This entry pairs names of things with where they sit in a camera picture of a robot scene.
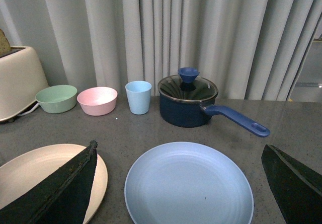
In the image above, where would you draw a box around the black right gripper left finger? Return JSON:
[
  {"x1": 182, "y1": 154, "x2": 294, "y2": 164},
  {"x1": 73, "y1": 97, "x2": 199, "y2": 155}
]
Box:
[{"x1": 1, "y1": 140, "x2": 98, "y2": 223}]

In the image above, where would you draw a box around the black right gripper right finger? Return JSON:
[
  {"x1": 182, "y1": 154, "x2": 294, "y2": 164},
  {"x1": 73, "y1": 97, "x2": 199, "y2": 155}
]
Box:
[{"x1": 261, "y1": 145, "x2": 321, "y2": 223}]

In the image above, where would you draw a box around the blue plate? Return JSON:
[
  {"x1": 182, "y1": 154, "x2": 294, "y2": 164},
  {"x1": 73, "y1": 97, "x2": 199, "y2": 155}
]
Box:
[{"x1": 124, "y1": 142, "x2": 254, "y2": 223}]

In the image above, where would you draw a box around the cream plate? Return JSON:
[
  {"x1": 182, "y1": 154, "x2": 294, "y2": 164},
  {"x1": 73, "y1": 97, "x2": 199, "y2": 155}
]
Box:
[{"x1": 1, "y1": 143, "x2": 108, "y2": 223}]

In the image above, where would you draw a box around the green bowl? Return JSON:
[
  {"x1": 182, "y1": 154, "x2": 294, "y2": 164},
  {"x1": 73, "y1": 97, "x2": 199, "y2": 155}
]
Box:
[{"x1": 35, "y1": 85, "x2": 77, "y2": 114}]

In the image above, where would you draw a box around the pink bowl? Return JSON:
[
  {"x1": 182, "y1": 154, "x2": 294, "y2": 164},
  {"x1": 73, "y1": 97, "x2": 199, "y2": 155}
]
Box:
[{"x1": 77, "y1": 87, "x2": 118, "y2": 116}]

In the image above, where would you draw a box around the cream toaster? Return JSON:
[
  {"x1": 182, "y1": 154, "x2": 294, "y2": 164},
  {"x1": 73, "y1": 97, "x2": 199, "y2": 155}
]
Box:
[{"x1": 0, "y1": 46, "x2": 49, "y2": 122}]

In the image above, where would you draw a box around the light blue cup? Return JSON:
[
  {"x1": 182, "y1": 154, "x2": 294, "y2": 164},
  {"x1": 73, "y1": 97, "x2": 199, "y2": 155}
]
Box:
[{"x1": 125, "y1": 81, "x2": 152, "y2": 115}]

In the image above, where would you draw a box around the dark blue saucepan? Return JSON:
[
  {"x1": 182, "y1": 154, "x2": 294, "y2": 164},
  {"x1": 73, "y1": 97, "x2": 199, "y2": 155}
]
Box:
[{"x1": 159, "y1": 94, "x2": 270, "y2": 137}]

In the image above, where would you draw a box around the glass pot lid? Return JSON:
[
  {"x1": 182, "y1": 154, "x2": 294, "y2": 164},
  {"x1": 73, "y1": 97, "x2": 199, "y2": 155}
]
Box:
[{"x1": 158, "y1": 67, "x2": 218, "y2": 103}]

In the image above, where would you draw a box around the grey curtain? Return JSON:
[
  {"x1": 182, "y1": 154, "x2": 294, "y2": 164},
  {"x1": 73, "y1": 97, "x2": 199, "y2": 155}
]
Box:
[{"x1": 1, "y1": 0, "x2": 321, "y2": 101}]

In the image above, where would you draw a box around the bread slice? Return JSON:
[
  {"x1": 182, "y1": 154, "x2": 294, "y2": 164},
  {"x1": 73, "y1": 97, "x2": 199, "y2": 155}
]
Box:
[{"x1": 0, "y1": 29, "x2": 12, "y2": 55}]

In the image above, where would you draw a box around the white toaster cable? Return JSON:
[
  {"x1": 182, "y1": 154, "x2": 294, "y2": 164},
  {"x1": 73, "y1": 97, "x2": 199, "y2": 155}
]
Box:
[{"x1": 17, "y1": 102, "x2": 41, "y2": 116}]

